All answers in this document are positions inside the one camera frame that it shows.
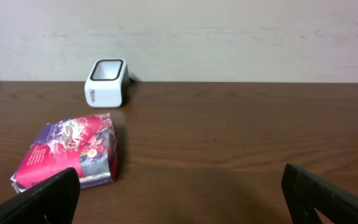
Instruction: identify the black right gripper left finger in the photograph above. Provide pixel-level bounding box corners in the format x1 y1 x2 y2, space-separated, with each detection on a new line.
0 167 80 224

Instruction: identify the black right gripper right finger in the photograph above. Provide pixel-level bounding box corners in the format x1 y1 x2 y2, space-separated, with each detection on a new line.
281 164 358 223

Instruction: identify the purple pink snack packet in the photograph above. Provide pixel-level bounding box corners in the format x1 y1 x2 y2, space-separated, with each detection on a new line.
10 113 119 193

